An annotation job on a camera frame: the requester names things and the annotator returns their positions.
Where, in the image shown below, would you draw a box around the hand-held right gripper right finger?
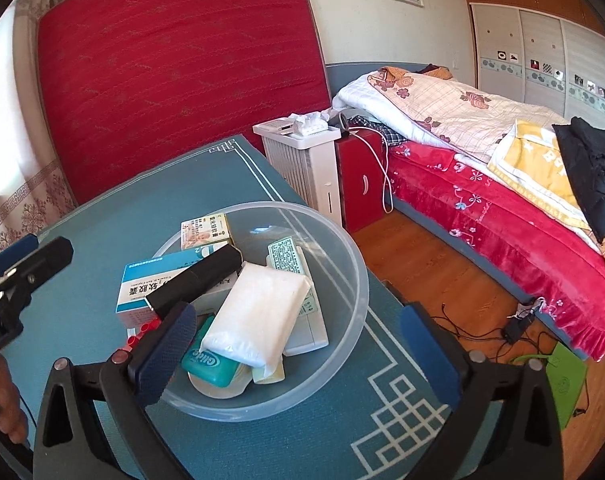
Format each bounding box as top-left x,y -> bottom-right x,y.
400,302 -> 566,480

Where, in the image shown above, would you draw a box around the blue and white medicine box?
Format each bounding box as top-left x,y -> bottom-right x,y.
115,247 -> 243,330

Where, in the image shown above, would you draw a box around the red nightstand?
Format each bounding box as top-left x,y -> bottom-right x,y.
335,127 -> 394,233

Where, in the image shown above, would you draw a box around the black power adapter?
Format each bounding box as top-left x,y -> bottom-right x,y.
505,310 -> 536,345

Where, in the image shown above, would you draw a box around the white and brown wardrobe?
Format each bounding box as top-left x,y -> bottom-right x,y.
460,0 -> 605,133

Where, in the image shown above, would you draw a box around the patterned beige curtain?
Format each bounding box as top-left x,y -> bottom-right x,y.
0,0 -> 78,261

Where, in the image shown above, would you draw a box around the white bedside table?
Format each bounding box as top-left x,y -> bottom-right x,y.
253,116 -> 343,228

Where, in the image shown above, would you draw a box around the black clothing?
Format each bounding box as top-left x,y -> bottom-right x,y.
553,116 -> 605,243

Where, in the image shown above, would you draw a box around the yellow medicine box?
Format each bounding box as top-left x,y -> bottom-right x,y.
180,212 -> 234,252

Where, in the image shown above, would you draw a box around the black floor cables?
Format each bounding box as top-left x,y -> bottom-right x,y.
427,300 -> 553,361

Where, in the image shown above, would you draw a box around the yellow patterned blanket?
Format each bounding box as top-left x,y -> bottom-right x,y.
487,119 -> 605,256

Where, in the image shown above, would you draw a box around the clear plastic bowl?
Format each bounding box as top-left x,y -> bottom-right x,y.
152,201 -> 370,422

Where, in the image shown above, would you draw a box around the person's left hand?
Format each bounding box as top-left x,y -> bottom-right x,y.
0,352 -> 29,441

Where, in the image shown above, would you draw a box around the blue-grey bed headboard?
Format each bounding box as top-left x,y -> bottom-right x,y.
325,62 -> 398,106

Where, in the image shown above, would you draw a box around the red toy brick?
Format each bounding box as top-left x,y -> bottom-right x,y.
124,317 -> 162,353

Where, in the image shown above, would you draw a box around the white tissue pack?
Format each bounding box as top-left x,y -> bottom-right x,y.
200,262 -> 312,368

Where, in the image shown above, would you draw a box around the teal dental floss case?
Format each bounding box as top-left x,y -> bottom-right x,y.
181,316 -> 239,387

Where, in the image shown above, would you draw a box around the teal desktop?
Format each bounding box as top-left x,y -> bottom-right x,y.
2,135 -> 508,480

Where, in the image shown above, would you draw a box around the orange patterned pillow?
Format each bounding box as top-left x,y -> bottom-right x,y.
381,64 -> 454,82

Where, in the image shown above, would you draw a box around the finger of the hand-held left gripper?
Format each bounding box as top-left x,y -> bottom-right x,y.
0,234 -> 39,275
0,237 -> 74,312

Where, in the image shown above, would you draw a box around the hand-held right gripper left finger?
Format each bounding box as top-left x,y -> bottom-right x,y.
32,301 -> 198,480

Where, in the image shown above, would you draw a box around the crumpled white tissues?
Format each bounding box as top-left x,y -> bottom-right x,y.
287,112 -> 331,137

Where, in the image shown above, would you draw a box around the white rectangular box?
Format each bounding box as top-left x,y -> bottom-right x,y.
282,280 -> 329,357

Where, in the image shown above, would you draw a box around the red floral bed sheet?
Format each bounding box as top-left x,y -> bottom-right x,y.
387,140 -> 605,361

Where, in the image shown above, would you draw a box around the teal patterned card box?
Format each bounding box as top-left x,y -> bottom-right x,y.
266,237 -> 306,277

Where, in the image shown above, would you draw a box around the plaid cloth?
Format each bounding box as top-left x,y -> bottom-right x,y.
350,115 -> 401,146

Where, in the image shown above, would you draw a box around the floral checked quilt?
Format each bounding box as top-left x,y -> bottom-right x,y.
331,71 -> 568,171

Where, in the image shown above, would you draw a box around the pale yellow cream tube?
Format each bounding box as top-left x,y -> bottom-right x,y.
252,362 -> 286,385

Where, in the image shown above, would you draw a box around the green bag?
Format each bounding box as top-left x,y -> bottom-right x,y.
513,342 -> 588,430

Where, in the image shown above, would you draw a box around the white charging cable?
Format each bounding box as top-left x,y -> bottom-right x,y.
353,130 -> 394,213

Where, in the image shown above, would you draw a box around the red upright mattress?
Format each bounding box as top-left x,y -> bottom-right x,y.
36,0 -> 332,206

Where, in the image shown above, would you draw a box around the black smartphone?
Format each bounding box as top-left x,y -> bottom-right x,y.
145,244 -> 244,317

